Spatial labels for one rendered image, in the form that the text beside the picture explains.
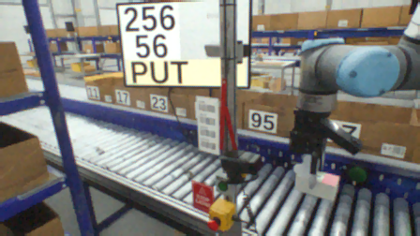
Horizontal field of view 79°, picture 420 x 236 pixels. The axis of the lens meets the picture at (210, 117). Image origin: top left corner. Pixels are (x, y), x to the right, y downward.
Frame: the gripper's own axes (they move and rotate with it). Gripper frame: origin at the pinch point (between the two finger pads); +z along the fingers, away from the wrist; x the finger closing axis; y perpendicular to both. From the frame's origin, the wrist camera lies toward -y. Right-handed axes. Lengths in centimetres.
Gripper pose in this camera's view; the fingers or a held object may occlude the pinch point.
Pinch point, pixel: (316, 180)
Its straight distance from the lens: 77.3
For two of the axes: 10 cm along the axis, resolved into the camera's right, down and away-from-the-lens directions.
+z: 0.4, 9.5, 3.2
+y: -8.2, -1.5, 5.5
